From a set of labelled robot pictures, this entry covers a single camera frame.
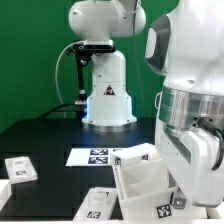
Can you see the white cabinet door panel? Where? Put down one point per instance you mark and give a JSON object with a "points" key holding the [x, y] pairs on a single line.
{"points": [[97, 205], [20, 169]]}

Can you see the white cabinet top block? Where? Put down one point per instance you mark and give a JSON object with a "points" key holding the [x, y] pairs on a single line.
{"points": [[134, 155]]}

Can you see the white cabinet body box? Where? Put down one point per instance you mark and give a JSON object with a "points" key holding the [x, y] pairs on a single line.
{"points": [[144, 193]]}

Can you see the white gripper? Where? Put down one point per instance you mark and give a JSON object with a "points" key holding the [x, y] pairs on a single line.
{"points": [[190, 159]]}

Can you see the white sheet with markers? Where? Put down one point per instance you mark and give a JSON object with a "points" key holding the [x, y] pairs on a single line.
{"points": [[90, 157]]}

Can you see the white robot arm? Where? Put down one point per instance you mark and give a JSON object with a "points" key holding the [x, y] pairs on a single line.
{"points": [[186, 46]]}

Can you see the white cabinet door panel front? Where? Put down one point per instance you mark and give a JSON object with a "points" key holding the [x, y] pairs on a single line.
{"points": [[97, 205]]}

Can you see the black camera on stand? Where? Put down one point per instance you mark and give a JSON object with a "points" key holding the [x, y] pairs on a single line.
{"points": [[84, 50]]}

